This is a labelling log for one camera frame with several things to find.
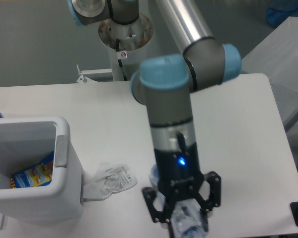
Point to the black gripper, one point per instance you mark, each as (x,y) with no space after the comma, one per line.
(180,179)

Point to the clear plastic water bottle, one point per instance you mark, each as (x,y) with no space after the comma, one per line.
(186,219)

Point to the white plastic wrapper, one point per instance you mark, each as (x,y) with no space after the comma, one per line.
(108,179)

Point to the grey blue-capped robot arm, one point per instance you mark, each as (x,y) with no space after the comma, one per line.
(163,84)

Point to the white plastic trash can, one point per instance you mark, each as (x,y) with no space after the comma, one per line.
(25,142)

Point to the blue yellow snack bag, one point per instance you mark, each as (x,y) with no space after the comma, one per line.
(39,174)

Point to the grey covered box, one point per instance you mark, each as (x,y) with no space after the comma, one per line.
(277,58)

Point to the blue plastic bag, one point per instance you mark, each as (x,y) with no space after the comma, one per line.
(279,10)

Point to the white table clamp bracket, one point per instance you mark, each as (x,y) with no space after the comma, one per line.
(94,75)

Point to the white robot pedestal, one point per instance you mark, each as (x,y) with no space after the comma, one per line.
(126,44)

